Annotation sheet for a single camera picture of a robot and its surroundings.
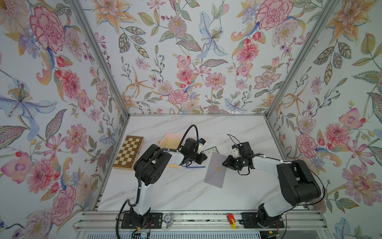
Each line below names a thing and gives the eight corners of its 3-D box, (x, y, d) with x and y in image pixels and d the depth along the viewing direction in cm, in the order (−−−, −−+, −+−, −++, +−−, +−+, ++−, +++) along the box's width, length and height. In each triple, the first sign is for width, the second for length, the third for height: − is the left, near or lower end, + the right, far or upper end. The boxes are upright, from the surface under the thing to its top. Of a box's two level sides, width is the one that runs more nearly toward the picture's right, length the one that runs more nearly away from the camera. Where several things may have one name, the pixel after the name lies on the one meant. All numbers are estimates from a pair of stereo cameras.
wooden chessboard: (114, 168, 94) (111, 166, 91) (128, 138, 109) (127, 135, 107) (131, 170, 93) (129, 168, 91) (143, 139, 108) (142, 136, 106)
